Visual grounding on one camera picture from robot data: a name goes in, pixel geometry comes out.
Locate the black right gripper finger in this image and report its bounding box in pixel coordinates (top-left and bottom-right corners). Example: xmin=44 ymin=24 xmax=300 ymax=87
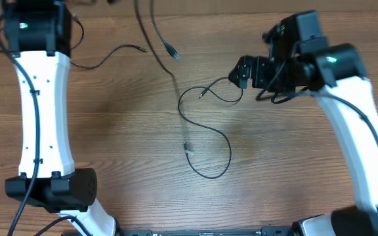
xmin=236 ymin=55 xmax=259 ymax=68
xmin=228 ymin=66 xmax=249 ymax=89

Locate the black thin cable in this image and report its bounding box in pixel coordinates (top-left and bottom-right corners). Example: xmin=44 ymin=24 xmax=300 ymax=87
xmin=177 ymin=76 xmax=244 ymax=180
xmin=0 ymin=14 xmax=148 ymax=71

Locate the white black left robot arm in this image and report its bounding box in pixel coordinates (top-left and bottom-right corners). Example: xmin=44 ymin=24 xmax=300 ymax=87
xmin=0 ymin=1 xmax=120 ymax=235

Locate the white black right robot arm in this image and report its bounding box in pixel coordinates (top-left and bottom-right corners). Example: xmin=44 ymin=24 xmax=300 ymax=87
xmin=228 ymin=22 xmax=378 ymax=235

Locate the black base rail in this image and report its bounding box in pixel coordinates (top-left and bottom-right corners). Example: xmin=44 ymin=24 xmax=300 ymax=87
xmin=118 ymin=226 xmax=292 ymax=236

